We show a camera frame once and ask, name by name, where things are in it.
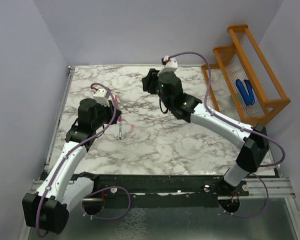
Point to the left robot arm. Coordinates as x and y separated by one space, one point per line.
46 209

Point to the blue stapler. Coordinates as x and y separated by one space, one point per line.
246 91

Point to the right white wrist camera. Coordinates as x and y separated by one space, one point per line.
170 64

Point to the orange wooden rack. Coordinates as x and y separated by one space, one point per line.
243 60

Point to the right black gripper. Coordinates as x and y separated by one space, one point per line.
149 81

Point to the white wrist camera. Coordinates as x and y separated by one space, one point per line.
101 96
170 64

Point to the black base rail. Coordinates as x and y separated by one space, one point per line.
158 191

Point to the white multicolour pen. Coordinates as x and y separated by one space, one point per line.
120 129

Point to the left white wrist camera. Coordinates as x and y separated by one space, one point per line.
101 96

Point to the pink marker pen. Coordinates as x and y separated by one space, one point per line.
117 102

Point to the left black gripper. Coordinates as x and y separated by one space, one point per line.
111 112

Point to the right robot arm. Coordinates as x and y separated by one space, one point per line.
250 140

